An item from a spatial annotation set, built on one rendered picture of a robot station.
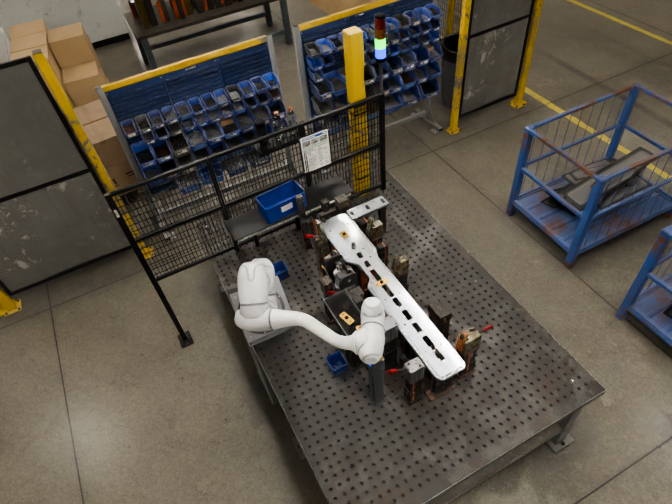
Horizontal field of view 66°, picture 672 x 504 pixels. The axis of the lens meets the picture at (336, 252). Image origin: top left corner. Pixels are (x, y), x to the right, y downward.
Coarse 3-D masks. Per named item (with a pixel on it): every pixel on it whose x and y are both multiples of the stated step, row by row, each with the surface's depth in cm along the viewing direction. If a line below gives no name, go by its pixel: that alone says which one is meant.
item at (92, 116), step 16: (80, 112) 523; (96, 112) 520; (96, 128) 499; (112, 128) 497; (96, 144) 483; (112, 144) 491; (112, 160) 500; (128, 160) 511; (112, 176) 511; (128, 176) 520
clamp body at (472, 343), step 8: (472, 328) 275; (472, 336) 271; (480, 336) 271; (464, 344) 270; (472, 344) 273; (464, 352) 275; (472, 352) 284; (464, 360) 283; (472, 360) 288; (472, 368) 295; (456, 376) 296; (464, 376) 295
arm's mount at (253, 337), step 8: (280, 288) 322; (232, 296) 315; (280, 296) 322; (280, 304) 322; (288, 304) 323; (280, 328) 322; (288, 328) 326; (248, 336) 317; (256, 336) 318; (264, 336) 320; (272, 336) 324
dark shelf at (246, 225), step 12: (336, 180) 372; (312, 192) 365; (324, 192) 364; (336, 192) 363; (348, 192) 362; (312, 204) 356; (240, 216) 354; (252, 216) 353; (288, 216) 350; (228, 228) 347; (240, 228) 346; (252, 228) 345; (264, 228) 344; (240, 240) 341
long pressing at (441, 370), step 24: (336, 216) 351; (336, 240) 335; (360, 240) 333; (360, 264) 319; (384, 264) 319; (408, 312) 292; (408, 336) 282; (432, 336) 280; (432, 360) 270; (456, 360) 269
